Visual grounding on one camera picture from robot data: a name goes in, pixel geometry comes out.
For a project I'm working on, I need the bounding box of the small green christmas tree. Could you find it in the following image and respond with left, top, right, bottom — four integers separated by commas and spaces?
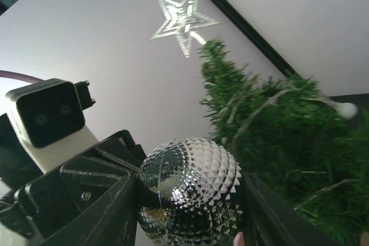
200, 40, 368, 245

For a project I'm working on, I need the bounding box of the black corner frame post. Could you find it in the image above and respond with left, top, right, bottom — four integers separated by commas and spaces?
211, 0, 300, 77

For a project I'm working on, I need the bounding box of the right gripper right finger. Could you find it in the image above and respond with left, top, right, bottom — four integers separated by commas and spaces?
241, 172, 339, 246

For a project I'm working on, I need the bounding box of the string of white lights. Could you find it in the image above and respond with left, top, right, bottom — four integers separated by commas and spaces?
216, 84, 369, 209

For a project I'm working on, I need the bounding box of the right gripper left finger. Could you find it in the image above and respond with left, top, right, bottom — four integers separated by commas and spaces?
28, 172, 137, 245

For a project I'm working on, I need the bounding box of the silver star tree topper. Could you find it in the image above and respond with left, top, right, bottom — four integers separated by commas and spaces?
151, 0, 220, 58

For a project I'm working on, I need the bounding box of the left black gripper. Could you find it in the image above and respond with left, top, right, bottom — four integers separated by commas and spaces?
1, 130, 145, 240

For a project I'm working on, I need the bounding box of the pink cone ornament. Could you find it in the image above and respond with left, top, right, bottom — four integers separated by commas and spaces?
233, 232, 245, 246

